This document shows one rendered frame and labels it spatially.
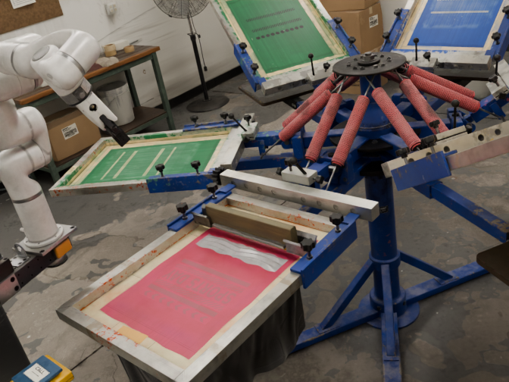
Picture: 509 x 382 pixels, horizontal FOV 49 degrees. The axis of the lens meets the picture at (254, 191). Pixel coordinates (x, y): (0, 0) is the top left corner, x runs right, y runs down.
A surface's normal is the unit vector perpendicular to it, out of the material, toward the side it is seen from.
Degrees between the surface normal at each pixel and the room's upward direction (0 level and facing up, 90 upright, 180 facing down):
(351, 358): 0
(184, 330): 0
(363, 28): 90
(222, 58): 90
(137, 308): 0
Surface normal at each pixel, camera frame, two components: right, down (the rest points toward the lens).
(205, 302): -0.18, -0.87
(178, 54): 0.75, 0.18
